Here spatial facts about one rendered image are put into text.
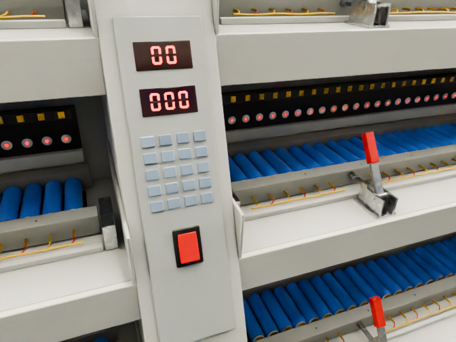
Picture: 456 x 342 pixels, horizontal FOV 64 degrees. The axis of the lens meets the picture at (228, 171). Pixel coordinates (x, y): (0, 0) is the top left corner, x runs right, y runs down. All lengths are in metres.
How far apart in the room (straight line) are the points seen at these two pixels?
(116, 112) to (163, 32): 0.07
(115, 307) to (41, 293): 0.06
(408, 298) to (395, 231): 0.16
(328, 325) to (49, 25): 0.46
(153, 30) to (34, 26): 0.10
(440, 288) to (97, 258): 0.48
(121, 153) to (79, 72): 0.07
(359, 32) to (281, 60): 0.09
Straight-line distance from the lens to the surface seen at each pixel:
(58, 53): 0.31
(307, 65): 0.37
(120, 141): 0.30
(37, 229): 0.38
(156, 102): 0.30
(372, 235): 0.43
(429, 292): 0.62
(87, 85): 0.32
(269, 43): 0.35
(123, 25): 0.31
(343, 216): 0.42
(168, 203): 0.31
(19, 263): 0.37
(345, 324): 0.53
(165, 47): 0.31
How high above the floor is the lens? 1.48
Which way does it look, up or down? 9 degrees down
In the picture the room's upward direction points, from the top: 6 degrees counter-clockwise
